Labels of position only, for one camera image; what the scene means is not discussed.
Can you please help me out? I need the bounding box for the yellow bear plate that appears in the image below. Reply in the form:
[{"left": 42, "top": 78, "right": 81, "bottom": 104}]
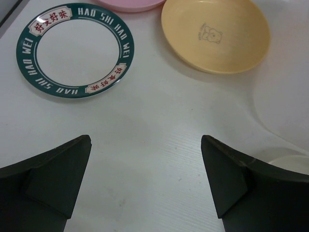
[{"left": 161, "top": 0, "right": 271, "bottom": 74}]

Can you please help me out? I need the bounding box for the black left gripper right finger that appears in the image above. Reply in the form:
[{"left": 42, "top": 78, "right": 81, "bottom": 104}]
[{"left": 201, "top": 135, "right": 309, "bottom": 232}]

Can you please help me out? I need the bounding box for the metal table edge rail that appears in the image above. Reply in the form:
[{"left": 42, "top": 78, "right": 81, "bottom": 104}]
[{"left": 0, "top": 0, "right": 21, "bottom": 27}]

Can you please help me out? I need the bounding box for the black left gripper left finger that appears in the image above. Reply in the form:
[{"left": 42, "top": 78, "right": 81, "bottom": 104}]
[{"left": 0, "top": 135, "right": 92, "bottom": 232}]

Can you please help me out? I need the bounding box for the white plastic bin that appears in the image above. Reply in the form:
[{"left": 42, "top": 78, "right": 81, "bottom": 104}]
[{"left": 253, "top": 0, "right": 309, "bottom": 151}]

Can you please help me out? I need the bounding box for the green rimmed white plate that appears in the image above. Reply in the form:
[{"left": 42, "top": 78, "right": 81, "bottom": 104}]
[{"left": 16, "top": 3, "right": 134, "bottom": 99}]

